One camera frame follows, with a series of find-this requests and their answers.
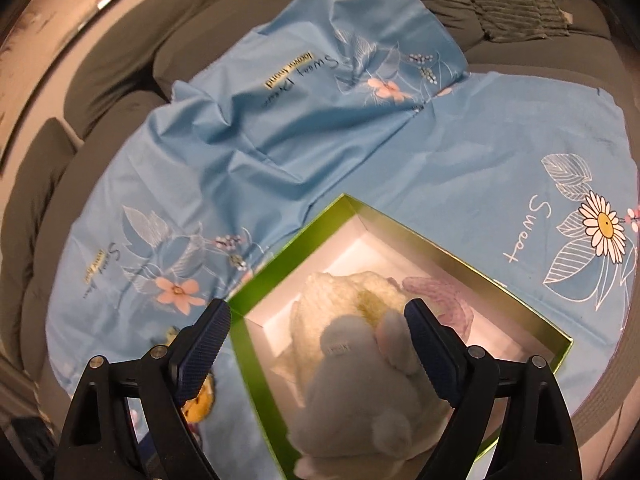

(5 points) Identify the yellow spotted plush toy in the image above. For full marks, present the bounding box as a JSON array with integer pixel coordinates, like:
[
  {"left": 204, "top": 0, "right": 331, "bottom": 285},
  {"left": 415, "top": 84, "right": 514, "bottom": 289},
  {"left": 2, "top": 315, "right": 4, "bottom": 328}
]
[{"left": 165, "top": 327, "right": 219, "bottom": 424}]

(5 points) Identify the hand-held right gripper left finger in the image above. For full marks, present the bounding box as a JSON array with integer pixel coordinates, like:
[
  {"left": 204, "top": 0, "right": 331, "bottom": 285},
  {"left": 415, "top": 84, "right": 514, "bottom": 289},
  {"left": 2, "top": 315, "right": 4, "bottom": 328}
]
[{"left": 52, "top": 299, "right": 233, "bottom": 480}]

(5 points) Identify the grey ribbed blanket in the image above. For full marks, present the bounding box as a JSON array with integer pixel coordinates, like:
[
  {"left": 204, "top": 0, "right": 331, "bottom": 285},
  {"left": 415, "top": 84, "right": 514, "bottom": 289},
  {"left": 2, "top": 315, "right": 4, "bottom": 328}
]
[{"left": 444, "top": 0, "right": 572, "bottom": 44}]

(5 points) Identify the cream fluffy towel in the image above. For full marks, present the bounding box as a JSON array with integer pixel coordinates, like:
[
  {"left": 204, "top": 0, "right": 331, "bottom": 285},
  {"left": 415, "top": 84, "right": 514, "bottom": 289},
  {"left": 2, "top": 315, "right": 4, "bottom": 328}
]
[{"left": 270, "top": 270, "right": 453, "bottom": 466}]

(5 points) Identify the green cardboard box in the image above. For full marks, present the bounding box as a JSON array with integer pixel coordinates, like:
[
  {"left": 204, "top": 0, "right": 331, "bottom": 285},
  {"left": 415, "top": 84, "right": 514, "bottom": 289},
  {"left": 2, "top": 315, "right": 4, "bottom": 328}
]
[{"left": 226, "top": 192, "right": 574, "bottom": 480}]

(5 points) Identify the blue floral bedsheet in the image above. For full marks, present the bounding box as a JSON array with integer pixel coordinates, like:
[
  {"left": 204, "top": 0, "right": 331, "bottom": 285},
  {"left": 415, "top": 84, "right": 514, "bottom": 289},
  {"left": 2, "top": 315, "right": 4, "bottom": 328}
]
[{"left": 45, "top": 0, "right": 640, "bottom": 480}]

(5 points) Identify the grey plush bunny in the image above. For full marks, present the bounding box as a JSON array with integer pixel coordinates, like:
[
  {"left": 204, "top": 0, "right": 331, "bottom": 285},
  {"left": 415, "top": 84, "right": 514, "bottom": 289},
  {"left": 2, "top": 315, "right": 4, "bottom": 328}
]
[{"left": 289, "top": 312, "right": 431, "bottom": 480}]

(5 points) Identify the pink fluffy cloth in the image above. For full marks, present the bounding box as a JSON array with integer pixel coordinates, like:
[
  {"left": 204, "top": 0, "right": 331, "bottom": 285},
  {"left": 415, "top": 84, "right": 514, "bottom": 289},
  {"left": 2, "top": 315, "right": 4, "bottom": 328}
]
[{"left": 400, "top": 277, "right": 476, "bottom": 342}]

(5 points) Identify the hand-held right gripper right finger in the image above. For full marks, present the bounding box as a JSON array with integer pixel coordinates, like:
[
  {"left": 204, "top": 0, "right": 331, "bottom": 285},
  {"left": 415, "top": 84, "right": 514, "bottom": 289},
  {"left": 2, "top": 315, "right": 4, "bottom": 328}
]
[{"left": 402, "top": 297, "right": 583, "bottom": 480}]

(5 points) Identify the grey sofa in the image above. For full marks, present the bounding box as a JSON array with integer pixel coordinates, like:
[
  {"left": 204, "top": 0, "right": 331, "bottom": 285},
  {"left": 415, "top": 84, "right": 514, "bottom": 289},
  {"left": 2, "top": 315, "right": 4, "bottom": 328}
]
[{"left": 0, "top": 0, "right": 640, "bottom": 480}]

